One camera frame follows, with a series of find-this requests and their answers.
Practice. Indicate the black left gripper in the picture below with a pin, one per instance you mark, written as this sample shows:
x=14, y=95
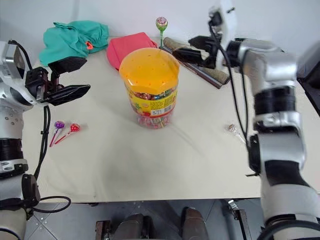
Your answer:
x=37, y=82

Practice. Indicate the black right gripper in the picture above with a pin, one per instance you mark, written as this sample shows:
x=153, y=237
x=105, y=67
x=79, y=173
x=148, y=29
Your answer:
x=215, y=56

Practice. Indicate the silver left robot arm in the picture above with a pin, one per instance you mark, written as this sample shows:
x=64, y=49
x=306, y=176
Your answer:
x=10, y=220

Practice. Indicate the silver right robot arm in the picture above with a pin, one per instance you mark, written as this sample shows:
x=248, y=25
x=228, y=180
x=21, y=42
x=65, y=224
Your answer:
x=275, y=67

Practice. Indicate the orange perforated jar lid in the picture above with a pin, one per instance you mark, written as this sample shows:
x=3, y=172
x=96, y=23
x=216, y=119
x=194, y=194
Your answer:
x=147, y=70

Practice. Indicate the clear plastic lollipop jar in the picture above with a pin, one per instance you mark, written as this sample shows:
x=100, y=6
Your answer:
x=153, y=105

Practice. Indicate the small orange clip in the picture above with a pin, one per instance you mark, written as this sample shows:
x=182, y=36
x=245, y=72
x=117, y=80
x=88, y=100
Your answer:
x=88, y=45

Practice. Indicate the green crumpled cloth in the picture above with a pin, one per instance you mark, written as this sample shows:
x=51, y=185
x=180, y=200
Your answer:
x=72, y=37

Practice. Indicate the green-stick lollipop, colourful wrapper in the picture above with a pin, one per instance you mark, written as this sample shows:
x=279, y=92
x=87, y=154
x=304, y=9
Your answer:
x=161, y=23

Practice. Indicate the purple wrapped lollipop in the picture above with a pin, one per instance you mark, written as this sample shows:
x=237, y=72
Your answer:
x=59, y=124

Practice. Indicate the red wrapped lollipop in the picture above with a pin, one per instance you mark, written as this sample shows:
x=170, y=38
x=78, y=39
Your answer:
x=74, y=127

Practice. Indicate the red fabric pouch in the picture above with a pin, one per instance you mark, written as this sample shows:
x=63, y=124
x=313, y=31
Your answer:
x=127, y=46

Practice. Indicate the clear wrapped white-stick lollipop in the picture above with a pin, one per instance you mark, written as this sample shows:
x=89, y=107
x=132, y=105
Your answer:
x=232, y=129

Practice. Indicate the dark rounded shape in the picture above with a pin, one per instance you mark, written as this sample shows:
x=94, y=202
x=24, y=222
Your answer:
x=133, y=226
x=195, y=223

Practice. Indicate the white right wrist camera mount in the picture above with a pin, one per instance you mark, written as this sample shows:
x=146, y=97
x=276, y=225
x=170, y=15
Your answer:
x=228, y=17

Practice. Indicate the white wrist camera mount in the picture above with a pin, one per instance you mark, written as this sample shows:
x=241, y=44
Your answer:
x=11, y=100
x=228, y=17

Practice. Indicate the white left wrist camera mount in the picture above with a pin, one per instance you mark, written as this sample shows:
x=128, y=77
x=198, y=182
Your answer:
x=11, y=100

